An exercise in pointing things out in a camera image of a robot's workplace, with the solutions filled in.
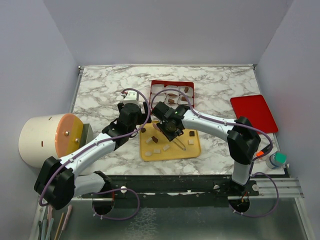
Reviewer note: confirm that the grey sticks on floor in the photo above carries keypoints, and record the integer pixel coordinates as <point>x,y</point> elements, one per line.
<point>45,226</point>

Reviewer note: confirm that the pink silicone tongs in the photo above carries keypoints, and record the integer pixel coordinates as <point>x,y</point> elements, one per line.
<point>177,142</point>

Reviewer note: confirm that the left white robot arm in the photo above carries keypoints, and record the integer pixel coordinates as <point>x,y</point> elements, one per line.
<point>56,182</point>

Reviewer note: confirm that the red box lid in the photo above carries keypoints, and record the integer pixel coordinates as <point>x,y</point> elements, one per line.
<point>255,108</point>

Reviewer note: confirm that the pink stick on floor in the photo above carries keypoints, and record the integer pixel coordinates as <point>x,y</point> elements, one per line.
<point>67,216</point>

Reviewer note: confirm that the red chocolate box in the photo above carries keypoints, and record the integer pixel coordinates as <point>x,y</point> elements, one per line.
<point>162,90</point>

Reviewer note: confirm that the brown bar chocolate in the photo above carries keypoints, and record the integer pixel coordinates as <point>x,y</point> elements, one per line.
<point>155,139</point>

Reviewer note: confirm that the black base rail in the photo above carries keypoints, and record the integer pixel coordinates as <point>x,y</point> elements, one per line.
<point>172,191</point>

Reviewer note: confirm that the yellow tray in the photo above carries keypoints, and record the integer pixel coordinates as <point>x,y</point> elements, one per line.
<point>174,152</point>

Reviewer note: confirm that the white round chocolate bottom-left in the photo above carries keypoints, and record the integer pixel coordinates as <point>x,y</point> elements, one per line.
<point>148,153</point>

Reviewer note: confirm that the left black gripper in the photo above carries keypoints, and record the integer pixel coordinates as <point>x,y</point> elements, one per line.
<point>143,116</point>

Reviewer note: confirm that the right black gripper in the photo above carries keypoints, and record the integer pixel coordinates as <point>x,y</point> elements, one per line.
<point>170,136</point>

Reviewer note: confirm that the wooden stick on floor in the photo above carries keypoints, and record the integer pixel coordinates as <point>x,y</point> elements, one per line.
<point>59,226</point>

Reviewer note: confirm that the white chocolate bottom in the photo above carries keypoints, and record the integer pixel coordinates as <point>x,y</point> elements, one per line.
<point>156,151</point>

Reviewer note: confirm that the orange highlighter marker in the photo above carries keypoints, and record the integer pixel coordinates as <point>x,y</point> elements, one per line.
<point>264,150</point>

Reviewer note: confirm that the bottle with green cap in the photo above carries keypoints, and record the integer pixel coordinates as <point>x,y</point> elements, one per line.
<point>277,160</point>

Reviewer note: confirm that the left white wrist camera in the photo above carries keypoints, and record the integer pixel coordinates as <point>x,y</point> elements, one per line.
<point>131,97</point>

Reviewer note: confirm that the white cylinder with orange disc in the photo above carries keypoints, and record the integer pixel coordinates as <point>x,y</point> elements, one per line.
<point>52,136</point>

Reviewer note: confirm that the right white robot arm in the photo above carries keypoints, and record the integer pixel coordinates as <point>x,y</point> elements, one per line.
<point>239,134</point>

